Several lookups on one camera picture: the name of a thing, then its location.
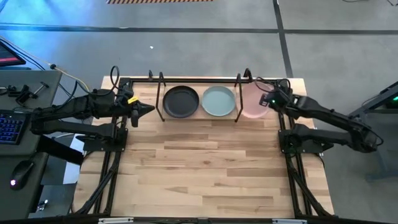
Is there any black strap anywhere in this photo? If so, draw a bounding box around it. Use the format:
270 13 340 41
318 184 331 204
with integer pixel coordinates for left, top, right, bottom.
37 135 85 166

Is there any black plate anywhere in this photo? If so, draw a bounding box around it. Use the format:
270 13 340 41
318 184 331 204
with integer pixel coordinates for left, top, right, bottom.
162 85 200 119

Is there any small silver metal clip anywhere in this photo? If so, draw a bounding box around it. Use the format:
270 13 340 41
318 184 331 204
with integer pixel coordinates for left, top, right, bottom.
36 198 49 213

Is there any grey side desk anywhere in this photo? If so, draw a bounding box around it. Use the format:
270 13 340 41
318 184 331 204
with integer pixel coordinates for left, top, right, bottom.
0 70 63 220

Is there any silver hinge bracket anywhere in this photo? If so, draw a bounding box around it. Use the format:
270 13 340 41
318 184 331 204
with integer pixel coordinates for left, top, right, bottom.
272 218 308 224
98 217 134 224

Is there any black wire dish rack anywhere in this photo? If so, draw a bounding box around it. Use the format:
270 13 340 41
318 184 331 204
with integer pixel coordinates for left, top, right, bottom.
156 72 246 123

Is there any black monitor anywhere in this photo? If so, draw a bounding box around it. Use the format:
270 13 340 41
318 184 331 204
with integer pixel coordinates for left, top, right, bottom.
0 42 27 68

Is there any black aluminium table frame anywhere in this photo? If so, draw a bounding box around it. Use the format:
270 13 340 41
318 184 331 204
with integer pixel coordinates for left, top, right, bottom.
71 77 335 219

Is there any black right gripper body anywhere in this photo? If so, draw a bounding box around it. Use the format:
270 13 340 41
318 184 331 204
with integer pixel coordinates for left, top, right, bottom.
268 87 294 110

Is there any pink plate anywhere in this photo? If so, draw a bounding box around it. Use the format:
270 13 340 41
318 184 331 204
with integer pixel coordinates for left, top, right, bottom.
241 82 275 119

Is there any black computer mouse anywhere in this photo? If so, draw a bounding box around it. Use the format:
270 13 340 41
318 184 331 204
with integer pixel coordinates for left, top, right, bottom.
8 159 35 191

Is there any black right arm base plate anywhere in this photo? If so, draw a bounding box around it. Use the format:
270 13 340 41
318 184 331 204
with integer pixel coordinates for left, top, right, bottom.
278 129 335 155

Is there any black floor cable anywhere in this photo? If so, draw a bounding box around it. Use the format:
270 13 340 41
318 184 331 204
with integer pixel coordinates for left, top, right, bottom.
0 39 78 100

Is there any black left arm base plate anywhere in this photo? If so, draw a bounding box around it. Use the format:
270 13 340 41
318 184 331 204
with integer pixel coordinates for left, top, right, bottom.
75 127 129 153

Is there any teal plate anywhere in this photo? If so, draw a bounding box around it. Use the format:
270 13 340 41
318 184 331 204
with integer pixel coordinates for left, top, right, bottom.
201 85 236 117

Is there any black clamp tool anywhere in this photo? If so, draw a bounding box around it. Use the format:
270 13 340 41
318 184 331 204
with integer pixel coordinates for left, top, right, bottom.
0 81 50 105

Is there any yellow cable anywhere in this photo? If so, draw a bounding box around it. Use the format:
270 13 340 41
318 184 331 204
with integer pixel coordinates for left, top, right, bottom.
0 36 91 93

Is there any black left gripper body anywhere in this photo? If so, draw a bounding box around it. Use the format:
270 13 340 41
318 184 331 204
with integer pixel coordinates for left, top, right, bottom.
119 92 140 128

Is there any grey metal cart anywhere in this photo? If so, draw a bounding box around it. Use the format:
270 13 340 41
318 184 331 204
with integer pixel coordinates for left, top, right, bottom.
348 81 398 182

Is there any backlit black keyboard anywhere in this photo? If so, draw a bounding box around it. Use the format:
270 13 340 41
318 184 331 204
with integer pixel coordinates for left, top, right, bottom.
0 109 30 146

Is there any white paper sheet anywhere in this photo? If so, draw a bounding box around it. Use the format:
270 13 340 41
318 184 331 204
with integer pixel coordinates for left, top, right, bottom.
63 133 87 185

